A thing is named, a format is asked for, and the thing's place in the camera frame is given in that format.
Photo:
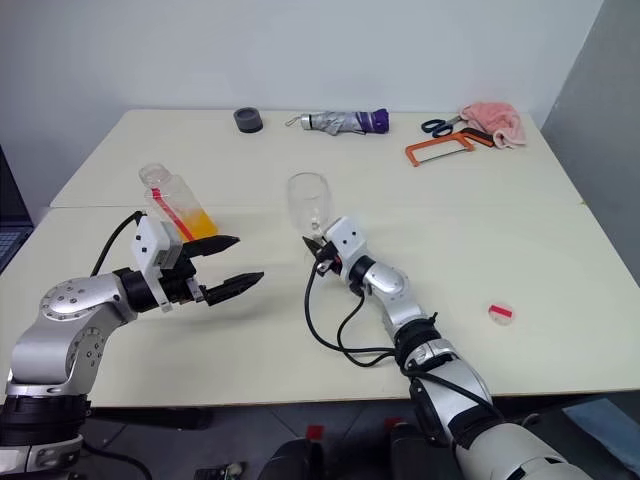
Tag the dark laptop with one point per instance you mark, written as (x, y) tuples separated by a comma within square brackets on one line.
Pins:
[(10, 225)]

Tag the clear wine glass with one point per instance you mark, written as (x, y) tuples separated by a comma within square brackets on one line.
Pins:
[(307, 200)]

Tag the pink towel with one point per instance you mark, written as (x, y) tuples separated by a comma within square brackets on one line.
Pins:
[(497, 122)]

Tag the small black device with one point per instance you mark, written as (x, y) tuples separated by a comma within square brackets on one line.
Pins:
[(220, 471)]

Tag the orange hacksaw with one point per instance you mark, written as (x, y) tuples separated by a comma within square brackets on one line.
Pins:
[(437, 150)]

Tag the folded silver purple umbrella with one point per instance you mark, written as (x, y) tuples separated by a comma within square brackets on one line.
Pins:
[(345, 121)]

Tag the clear bottle cap red stripe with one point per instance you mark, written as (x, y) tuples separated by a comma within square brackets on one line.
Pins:
[(501, 314)]

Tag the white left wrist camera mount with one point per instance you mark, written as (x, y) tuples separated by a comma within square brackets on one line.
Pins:
[(150, 245)]

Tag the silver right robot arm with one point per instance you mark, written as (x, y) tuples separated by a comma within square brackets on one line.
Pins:
[(400, 300)]

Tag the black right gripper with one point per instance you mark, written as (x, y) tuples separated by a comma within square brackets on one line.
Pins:
[(330, 257)]

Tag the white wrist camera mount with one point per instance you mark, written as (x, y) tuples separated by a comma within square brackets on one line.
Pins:
[(347, 237), (150, 245)]

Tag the bottle with orange liquid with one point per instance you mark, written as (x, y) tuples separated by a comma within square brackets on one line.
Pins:
[(197, 220)]

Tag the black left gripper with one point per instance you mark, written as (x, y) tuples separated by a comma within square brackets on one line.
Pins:
[(180, 282)]

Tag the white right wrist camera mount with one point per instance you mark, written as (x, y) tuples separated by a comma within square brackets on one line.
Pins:
[(347, 237)]

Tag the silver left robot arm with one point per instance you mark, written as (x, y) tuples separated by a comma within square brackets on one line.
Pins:
[(60, 320)]

